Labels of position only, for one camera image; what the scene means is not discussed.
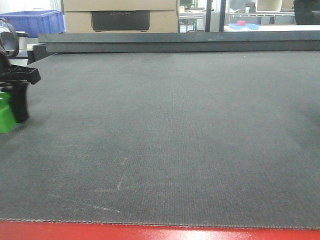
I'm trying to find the lower cardboard box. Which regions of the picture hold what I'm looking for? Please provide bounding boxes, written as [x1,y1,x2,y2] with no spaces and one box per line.
[64,10,179,34]

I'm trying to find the blue plastic crate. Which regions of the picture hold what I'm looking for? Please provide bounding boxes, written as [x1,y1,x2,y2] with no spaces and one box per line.
[0,10,65,38]

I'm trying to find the blue shallow tray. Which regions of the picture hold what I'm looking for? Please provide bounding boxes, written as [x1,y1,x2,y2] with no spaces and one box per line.
[228,23,260,30]

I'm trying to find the dark conveyor back rail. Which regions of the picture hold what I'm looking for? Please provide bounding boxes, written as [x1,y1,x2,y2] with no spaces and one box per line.
[38,30,320,54]

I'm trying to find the red conveyor front edge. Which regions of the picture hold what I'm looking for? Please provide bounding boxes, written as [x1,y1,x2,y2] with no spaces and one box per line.
[0,220,320,240]

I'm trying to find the cardboard box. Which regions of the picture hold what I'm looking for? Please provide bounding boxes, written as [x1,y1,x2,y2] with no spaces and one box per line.
[64,10,179,34]
[62,0,180,12]

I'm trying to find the black cable loop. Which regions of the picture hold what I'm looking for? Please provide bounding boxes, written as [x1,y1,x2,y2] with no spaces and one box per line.
[0,17,20,59]

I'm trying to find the black chair back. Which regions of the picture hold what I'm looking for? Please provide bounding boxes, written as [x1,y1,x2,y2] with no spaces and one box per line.
[293,0,320,25]

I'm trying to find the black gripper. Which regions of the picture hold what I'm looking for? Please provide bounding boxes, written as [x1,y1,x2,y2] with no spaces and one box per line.
[0,54,41,124]

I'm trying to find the green toy block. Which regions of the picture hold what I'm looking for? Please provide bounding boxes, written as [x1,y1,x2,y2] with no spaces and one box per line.
[0,91,17,134]

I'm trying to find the dark grey conveyor belt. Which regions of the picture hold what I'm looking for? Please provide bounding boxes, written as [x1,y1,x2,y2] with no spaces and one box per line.
[0,51,320,230]

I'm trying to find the upper cardboard box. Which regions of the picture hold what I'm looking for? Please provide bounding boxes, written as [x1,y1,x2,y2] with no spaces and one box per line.
[62,0,180,12]

